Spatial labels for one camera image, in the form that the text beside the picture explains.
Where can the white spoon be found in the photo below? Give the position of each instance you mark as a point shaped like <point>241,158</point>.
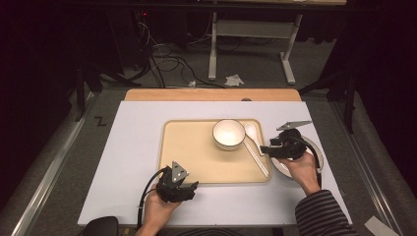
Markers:
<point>251,130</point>

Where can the person's right hand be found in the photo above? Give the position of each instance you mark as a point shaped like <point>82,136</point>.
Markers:
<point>303,172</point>

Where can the white paper sheet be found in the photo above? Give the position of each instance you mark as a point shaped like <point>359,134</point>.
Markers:
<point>380,226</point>

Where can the white desk frame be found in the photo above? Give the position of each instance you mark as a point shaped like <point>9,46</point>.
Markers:
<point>252,29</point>

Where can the large crumpled white paper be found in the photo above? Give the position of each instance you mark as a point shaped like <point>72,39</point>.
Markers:
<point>234,80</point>

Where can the white bowl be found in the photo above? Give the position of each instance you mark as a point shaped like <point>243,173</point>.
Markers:
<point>228,133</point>

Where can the beige tray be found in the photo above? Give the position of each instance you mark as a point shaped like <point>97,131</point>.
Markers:
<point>190,150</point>

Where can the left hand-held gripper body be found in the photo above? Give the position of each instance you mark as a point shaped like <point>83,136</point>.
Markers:
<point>168,191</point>

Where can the aluminium rail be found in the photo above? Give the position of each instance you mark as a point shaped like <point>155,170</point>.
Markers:
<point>49,178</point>
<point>367,170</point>

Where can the black stand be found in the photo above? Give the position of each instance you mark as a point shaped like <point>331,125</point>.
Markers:
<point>350,105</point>
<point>80,95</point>

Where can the small crumpled white paper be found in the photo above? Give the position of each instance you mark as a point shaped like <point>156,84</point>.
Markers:
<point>192,84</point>

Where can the white board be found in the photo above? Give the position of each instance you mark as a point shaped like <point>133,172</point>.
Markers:
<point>131,147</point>

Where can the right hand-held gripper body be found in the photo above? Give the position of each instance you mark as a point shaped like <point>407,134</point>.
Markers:
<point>290,147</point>

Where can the wooden table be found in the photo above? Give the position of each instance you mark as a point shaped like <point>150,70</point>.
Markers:
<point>196,95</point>

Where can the person's left hand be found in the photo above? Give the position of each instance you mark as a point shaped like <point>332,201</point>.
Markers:
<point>157,209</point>

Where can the black chair part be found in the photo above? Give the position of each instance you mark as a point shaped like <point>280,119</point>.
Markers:
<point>101,226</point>

